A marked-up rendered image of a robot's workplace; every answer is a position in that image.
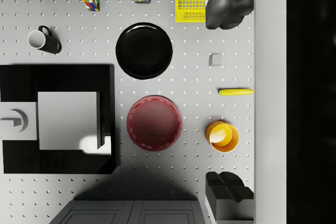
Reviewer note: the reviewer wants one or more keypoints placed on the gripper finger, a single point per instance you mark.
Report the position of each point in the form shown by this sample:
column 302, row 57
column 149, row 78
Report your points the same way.
column 228, row 190
column 231, row 3

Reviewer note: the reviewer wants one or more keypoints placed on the yellow bowl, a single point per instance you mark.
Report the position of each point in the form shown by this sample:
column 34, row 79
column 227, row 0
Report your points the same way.
column 228, row 144

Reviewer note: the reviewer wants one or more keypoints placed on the grey cube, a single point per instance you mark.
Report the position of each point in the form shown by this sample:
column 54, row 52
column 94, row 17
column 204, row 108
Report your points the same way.
column 215, row 60

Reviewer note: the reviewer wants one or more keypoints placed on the banana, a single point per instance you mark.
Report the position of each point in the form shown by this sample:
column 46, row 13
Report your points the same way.
column 236, row 92

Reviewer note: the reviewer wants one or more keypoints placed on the red plate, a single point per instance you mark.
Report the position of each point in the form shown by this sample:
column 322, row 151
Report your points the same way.
column 154, row 124

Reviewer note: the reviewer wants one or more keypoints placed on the black plate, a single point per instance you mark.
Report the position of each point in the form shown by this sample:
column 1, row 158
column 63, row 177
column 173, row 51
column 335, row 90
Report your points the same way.
column 144, row 51

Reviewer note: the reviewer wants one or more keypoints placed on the white cabinet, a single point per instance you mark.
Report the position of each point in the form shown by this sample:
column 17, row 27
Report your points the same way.
column 131, row 213

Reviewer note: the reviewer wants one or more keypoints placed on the puzzle cube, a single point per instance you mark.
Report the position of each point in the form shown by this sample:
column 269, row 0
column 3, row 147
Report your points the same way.
column 90, row 1

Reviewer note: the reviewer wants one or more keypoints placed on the black stove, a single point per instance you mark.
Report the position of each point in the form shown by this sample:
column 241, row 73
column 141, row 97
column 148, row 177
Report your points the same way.
column 65, row 79

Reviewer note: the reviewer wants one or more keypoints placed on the black mug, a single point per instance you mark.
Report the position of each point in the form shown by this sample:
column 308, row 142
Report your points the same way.
column 50, row 44

